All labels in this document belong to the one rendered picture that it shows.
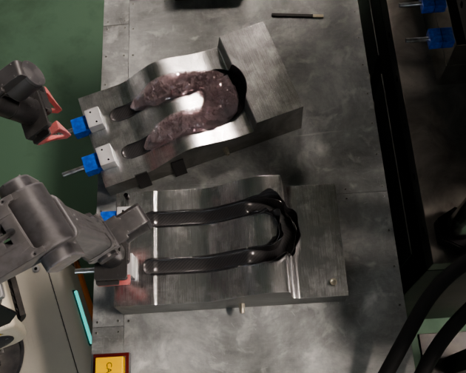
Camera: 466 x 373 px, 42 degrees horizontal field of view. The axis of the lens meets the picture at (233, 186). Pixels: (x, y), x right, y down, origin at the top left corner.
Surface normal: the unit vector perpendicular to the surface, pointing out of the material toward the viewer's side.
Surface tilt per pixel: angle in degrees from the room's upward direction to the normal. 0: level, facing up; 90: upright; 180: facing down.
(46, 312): 0
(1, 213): 17
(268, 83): 0
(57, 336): 0
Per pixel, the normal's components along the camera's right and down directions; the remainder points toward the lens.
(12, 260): 0.20, -0.23
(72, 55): -0.06, -0.37
